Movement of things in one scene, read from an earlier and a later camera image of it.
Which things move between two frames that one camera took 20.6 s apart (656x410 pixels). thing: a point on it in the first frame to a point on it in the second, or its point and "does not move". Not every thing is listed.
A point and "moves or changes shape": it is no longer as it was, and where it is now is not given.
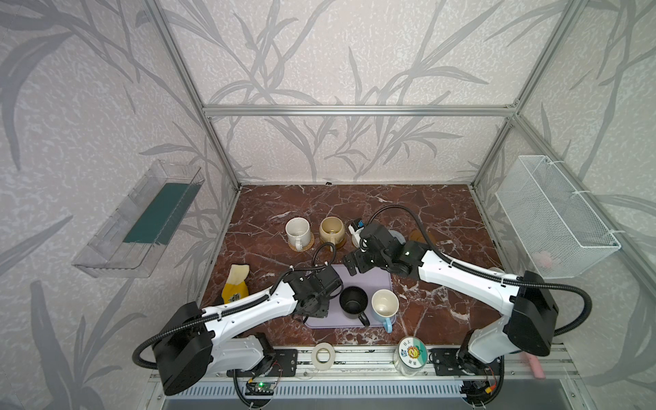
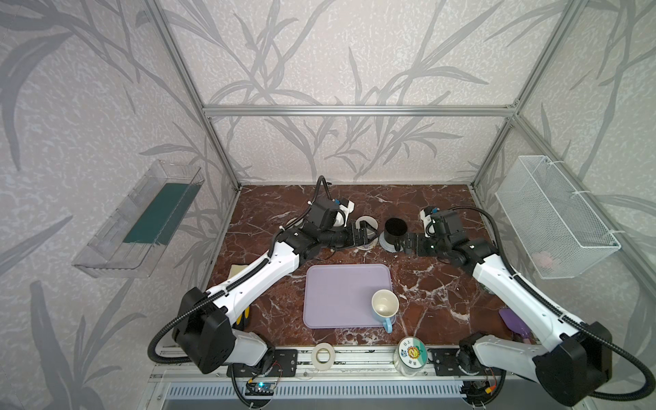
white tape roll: x=318 y=365 does not move
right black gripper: x=356 y=257 to x=418 y=238
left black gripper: x=325 y=308 to x=360 y=237
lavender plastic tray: x=372 y=281 does not move
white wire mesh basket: x=560 y=228 does not move
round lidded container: x=410 y=356 does not move
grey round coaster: x=395 y=234 moves or changes shape
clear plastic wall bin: x=130 y=241 does not move
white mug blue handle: x=384 y=305 does not move
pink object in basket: x=542 y=259 does not move
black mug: x=353 y=302 to x=395 y=231
